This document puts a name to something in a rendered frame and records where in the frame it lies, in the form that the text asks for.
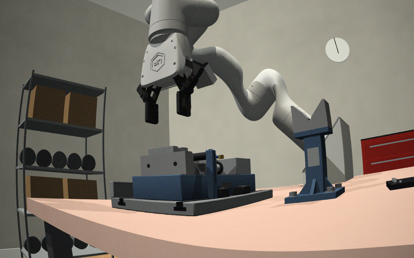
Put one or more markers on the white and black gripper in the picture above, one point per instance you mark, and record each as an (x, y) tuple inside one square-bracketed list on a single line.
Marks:
[(168, 63)]

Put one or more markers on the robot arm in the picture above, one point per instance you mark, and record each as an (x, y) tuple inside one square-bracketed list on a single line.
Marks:
[(192, 18)]

